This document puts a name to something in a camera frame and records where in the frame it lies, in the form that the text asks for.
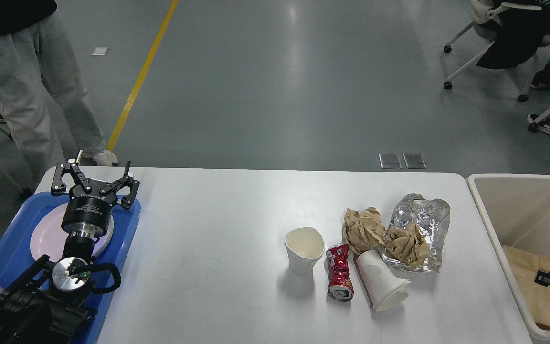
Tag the person in grey trousers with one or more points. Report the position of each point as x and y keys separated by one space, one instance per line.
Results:
x=37 y=58

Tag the brown paper ball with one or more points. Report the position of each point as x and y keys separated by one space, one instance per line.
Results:
x=363 y=230

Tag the white paper cup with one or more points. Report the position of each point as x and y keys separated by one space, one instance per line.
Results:
x=305 y=246
x=386 y=291

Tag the lying white paper cup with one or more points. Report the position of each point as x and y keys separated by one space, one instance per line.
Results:
x=386 y=291

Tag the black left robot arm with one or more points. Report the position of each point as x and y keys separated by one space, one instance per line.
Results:
x=46 y=303

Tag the left floor outlet cover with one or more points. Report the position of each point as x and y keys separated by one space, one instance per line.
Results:
x=390 y=161

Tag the beige plastic bin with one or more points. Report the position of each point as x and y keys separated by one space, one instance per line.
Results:
x=515 y=209

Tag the right floor outlet cover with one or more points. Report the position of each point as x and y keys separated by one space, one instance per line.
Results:
x=414 y=161

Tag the floor outlet cover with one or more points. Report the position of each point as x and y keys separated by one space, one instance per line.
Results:
x=390 y=161
x=414 y=161

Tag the crushed red soda can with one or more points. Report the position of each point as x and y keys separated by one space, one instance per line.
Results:
x=340 y=286

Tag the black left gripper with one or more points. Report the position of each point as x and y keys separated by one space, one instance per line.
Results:
x=90 y=210

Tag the brown paper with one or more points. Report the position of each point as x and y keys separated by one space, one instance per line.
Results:
x=407 y=245

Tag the pink plate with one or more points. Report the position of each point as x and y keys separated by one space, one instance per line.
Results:
x=48 y=237

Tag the brown paper bag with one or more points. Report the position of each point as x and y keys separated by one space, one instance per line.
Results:
x=525 y=266

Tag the silver foil wrapper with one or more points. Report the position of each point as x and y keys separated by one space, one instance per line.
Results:
x=433 y=217

